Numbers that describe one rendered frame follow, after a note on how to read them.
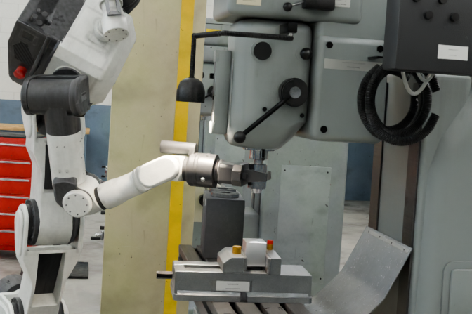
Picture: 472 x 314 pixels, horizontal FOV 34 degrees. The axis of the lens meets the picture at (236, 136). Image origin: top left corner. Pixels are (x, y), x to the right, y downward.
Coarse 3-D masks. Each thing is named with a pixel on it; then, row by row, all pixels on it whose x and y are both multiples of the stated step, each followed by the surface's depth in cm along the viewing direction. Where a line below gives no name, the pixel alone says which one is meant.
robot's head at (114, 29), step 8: (104, 0) 202; (112, 0) 202; (120, 0) 203; (104, 8) 202; (112, 8) 200; (104, 16) 201; (112, 16) 199; (120, 16) 200; (96, 24) 205; (104, 24) 199; (112, 24) 198; (120, 24) 198; (104, 32) 199; (112, 32) 199; (120, 32) 200; (128, 32) 200; (112, 40) 202; (120, 40) 203
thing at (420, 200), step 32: (448, 96) 189; (448, 128) 190; (384, 160) 213; (416, 160) 191; (448, 160) 188; (384, 192) 211; (416, 192) 191; (448, 192) 188; (384, 224) 210; (416, 224) 190; (448, 224) 189; (416, 256) 190; (448, 256) 189; (416, 288) 191; (448, 288) 189
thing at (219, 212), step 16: (208, 192) 252; (224, 192) 247; (208, 208) 239; (224, 208) 239; (240, 208) 240; (208, 224) 239; (224, 224) 240; (240, 224) 240; (208, 240) 239; (224, 240) 240; (240, 240) 240; (208, 256) 240
